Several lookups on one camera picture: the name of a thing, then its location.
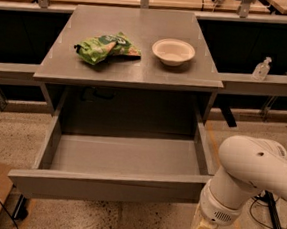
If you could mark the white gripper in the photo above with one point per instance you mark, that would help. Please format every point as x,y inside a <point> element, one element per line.
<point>216,208</point>

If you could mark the grey top drawer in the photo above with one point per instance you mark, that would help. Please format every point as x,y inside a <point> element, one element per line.
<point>143,147</point>

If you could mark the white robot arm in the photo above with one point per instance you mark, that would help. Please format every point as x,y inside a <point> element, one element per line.
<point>248,166</point>

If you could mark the grey drawer cabinet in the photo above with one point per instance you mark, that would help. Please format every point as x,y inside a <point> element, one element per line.
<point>126,95</point>

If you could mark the black floor stand right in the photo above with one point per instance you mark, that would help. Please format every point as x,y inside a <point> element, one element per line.
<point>268,201</point>

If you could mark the white bowl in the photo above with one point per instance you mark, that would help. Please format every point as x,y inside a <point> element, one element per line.
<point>173,52</point>

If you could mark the black floor bar left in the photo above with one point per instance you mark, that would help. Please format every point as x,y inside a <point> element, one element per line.
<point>20,211</point>

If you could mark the green chip bag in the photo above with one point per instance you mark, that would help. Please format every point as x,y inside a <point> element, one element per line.
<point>97,49</point>

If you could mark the grey metal rail frame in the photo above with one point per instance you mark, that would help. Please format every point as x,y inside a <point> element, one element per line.
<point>253,84</point>

